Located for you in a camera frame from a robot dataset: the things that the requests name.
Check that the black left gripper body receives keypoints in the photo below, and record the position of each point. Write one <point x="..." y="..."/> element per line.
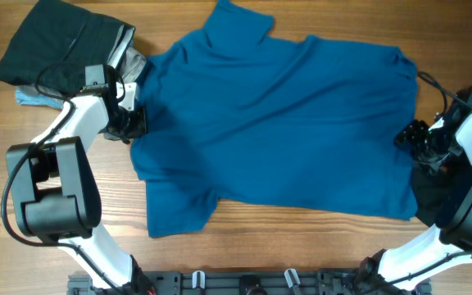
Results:
<point x="129" y="124"/>

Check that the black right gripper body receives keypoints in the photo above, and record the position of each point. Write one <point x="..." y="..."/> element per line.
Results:
<point x="429" y="149"/>

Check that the blue t-shirt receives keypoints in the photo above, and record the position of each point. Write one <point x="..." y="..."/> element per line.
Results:
<point x="236" y="114"/>

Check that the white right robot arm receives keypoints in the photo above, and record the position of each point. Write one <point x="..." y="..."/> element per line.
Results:
<point x="446" y="244"/>

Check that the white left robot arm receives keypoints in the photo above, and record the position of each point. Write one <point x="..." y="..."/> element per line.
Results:
<point x="51" y="198"/>

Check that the black garment at right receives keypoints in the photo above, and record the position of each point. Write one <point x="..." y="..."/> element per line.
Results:
<point x="445" y="199"/>

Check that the grey folded garment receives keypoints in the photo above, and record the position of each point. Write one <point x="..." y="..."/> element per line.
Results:
<point x="127" y="60"/>

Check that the light blue folded garment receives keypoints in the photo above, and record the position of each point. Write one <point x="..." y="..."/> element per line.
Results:
<point x="23" y="98"/>

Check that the black folded garment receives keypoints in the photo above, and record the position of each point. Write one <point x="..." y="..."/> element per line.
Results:
<point x="56" y="41"/>

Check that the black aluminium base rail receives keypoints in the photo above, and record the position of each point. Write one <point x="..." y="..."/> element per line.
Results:
<point x="321" y="282"/>

